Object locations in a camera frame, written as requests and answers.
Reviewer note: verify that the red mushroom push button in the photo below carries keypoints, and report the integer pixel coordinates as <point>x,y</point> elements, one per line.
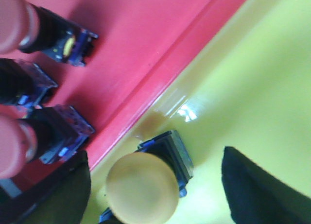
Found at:
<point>23,83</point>
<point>29,28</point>
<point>49,134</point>

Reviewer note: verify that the yellow tray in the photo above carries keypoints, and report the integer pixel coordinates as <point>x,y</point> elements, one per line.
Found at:
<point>249,88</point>

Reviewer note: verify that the orange red object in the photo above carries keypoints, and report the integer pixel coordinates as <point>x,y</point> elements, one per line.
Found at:
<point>143,46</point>

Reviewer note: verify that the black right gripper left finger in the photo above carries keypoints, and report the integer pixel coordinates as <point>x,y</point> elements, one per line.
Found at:
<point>60,198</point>

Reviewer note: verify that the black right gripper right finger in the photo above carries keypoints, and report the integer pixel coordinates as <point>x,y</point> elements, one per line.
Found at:
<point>256,197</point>

